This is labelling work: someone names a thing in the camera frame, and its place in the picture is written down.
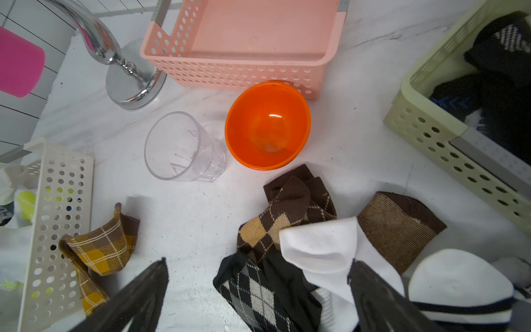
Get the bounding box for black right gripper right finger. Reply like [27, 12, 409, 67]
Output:
[347, 260, 444, 332]

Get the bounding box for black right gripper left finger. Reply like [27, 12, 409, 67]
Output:
[72, 257, 169, 332]

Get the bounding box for brown yellow plaid sock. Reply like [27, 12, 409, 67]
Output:
[59, 203, 140, 316]

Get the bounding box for black grey argyle sock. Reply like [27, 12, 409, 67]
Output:
[213, 251, 322, 331]

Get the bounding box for brown argyle sock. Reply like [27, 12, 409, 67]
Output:
[236, 164, 337, 266]

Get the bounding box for white blue yellow sock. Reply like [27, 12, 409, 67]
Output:
[1, 165, 37, 229]

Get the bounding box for white perforated plastic basket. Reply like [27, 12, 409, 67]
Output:
[1, 140, 94, 331]

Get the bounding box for green perforated plastic basket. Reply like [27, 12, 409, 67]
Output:
[384, 1, 530, 235]

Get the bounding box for pink perforated plastic basket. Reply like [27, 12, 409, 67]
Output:
[140, 0, 349, 100]

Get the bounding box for white sock navy stripes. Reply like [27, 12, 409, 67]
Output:
[408, 249, 515, 331]

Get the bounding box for plain white ankle sock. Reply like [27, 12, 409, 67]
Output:
[279, 217, 405, 331]

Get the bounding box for brown tan striped sock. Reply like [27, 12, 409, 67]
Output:
[358, 192, 447, 275]

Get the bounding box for clear plastic cup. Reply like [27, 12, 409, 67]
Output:
[144, 111, 226, 182]

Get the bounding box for orange plastic bowl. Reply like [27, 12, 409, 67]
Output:
[225, 81, 311, 171]

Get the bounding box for chrome glass holder stand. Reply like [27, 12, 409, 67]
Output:
[49, 0, 167, 110]

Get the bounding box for pink plastic wine glass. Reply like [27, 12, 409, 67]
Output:
[1, 28, 46, 98]

